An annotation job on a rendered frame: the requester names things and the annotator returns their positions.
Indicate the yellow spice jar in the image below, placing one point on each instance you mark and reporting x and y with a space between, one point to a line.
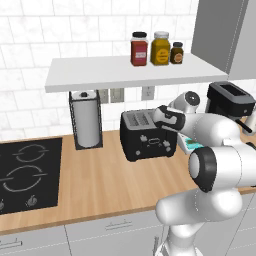
160 50

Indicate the white wall shelf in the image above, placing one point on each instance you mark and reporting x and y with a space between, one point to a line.
110 73

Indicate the grey cupboard door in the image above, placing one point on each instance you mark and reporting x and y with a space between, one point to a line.
245 226

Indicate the grey drawer front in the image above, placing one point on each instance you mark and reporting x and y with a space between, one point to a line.
33 241
113 240

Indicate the black hob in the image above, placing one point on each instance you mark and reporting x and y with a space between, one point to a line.
26 173

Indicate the grey wall socket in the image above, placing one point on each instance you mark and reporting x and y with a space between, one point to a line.
117 95
104 96

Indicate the red spice jar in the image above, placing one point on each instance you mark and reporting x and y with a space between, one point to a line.
139 51

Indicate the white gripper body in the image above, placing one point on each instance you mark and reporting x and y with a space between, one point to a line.
159 116

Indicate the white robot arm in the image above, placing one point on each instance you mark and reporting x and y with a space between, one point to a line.
216 166

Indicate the black toaster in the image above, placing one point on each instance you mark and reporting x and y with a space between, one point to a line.
146 146

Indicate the grey wall cupboard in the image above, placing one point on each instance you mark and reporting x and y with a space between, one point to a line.
226 33

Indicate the hob knob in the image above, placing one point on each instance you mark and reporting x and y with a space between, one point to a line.
1 204
31 201

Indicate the small brown spice jar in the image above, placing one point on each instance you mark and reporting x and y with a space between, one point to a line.
177 55

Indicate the white and teal tray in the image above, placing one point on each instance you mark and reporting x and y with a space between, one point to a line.
192 144

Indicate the white paper towel roll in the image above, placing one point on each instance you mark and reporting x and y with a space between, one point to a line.
86 123

